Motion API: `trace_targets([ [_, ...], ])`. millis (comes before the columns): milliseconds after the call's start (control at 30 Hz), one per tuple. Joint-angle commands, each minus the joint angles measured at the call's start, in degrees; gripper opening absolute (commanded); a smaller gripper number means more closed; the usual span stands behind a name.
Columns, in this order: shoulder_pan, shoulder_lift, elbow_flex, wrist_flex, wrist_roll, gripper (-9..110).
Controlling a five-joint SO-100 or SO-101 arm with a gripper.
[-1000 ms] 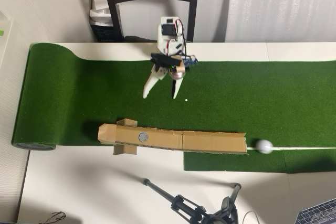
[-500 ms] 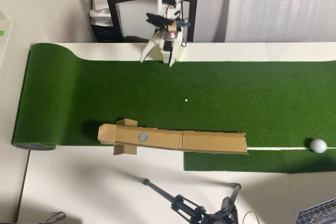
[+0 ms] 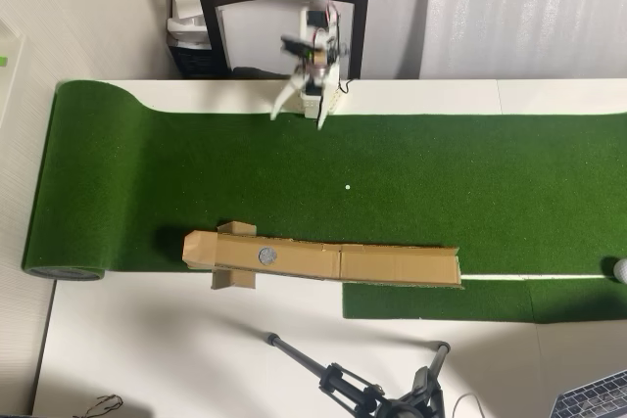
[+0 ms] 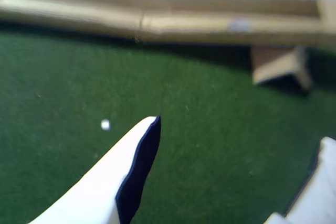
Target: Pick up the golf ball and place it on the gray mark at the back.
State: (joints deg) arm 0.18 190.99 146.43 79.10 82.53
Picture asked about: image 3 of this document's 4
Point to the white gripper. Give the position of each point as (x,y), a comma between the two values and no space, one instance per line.
(298,79)

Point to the white golf ball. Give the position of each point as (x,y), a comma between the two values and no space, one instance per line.
(622,271)

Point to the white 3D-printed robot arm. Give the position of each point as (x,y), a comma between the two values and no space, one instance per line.
(309,106)

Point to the blue circuit board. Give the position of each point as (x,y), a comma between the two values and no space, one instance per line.
(332,48)

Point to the dark blue box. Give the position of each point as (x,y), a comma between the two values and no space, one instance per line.
(196,63)

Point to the long green turf mat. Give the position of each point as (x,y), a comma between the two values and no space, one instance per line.
(196,168)

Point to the brown cardboard ramp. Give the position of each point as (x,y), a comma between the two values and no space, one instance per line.
(392,266)

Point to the white curtain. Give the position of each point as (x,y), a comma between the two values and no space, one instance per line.
(514,12)

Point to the black tripod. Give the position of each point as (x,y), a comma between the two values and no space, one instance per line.
(392,408)

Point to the silver laptop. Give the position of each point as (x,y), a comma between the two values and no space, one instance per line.
(593,398)

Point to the brown cardboard camera mount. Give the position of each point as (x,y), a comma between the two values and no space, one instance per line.
(317,58)

